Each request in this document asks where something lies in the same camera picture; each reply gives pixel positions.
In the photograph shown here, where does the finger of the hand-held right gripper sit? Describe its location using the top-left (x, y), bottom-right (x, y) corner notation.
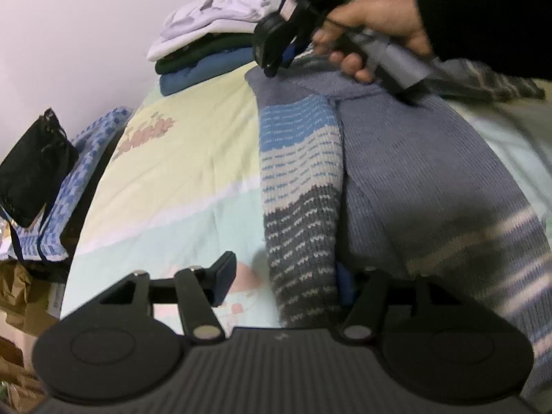
top-left (254, 42), bottom-right (312, 79)

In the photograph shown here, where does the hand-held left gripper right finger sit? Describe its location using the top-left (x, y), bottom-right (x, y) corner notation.
top-left (335, 263), bottom-right (437, 343)

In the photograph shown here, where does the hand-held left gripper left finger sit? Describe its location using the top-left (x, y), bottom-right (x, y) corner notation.
top-left (99, 251), bottom-right (237, 342)

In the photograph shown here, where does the grey striped knit sweater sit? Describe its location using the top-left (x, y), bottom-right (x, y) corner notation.
top-left (244, 49), bottom-right (552, 402)

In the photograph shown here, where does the person's right hand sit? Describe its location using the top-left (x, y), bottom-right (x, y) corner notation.
top-left (310, 0), bottom-right (434, 84)

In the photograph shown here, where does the folded blue garment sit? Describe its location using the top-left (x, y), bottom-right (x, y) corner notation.
top-left (159, 47), bottom-right (259, 97)

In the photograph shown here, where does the folded white shirt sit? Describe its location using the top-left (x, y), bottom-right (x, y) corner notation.
top-left (147, 0), bottom-right (272, 62)

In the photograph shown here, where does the folded dark green garment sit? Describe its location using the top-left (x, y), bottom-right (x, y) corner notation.
top-left (154, 32), bottom-right (256, 75)

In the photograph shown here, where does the yellow green printed blanket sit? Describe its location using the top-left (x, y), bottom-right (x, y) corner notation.
top-left (60, 62), bottom-right (552, 333)

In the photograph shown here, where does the blue checkered cloth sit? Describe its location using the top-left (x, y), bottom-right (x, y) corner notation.
top-left (9, 106), bottom-right (134, 265)

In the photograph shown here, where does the brown paper bag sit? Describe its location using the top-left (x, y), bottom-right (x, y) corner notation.
top-left (0, 261), bottom-right (66, 397)

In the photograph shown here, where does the black bag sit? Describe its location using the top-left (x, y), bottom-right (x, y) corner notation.
top-left (0, 108), bottom-right (81, 229)

